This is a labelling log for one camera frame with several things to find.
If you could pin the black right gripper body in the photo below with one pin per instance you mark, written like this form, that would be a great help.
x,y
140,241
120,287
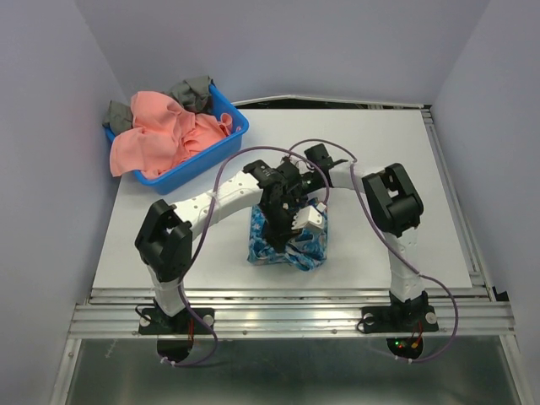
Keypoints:
x,y
309,185

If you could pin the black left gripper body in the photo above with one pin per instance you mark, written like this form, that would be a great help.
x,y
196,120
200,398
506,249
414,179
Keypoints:
x,y
278,220

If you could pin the blue floral skirt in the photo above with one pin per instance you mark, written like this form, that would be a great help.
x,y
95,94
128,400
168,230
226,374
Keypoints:
x,y
307,251

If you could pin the pink skirt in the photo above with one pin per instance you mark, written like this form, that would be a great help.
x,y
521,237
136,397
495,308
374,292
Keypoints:
x,y
164,135

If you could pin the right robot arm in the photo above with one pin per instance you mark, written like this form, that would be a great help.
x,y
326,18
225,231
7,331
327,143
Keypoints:
x,y
394,209

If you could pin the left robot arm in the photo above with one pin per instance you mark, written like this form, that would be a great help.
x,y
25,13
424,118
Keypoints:
x,y
164,241

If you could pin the blue plastic bin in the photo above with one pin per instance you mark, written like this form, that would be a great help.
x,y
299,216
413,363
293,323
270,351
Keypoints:
x,y
212,156

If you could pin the grey skirt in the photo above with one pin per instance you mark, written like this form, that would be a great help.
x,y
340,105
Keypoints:
x,y
192,93

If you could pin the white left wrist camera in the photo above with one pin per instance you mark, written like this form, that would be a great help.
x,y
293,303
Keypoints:
x,y
310,219

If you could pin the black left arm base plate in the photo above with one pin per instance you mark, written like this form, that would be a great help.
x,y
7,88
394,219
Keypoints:
x,y
176,334

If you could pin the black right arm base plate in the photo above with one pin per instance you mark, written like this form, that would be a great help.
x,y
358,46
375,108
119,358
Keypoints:
x,y
405,328

